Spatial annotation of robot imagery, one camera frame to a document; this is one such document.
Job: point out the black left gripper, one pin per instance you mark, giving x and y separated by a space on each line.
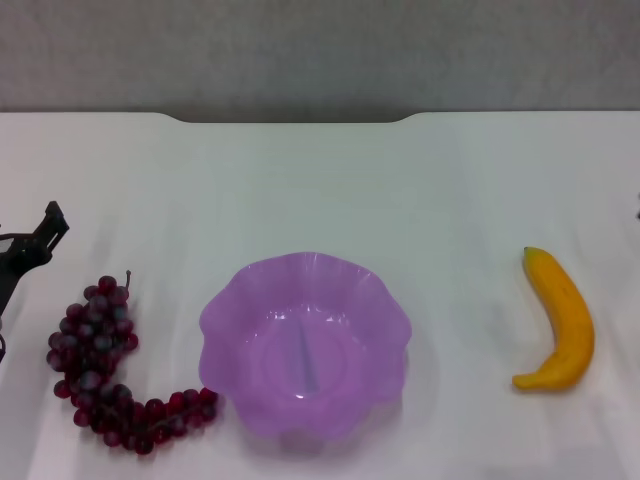
10 270

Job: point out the bunch of dark red grapes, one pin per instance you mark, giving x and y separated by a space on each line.
92 350

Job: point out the yellow banana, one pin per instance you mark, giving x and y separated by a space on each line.
572 320

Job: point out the purple scalloped plastic bowl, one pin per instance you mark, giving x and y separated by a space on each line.
350 320

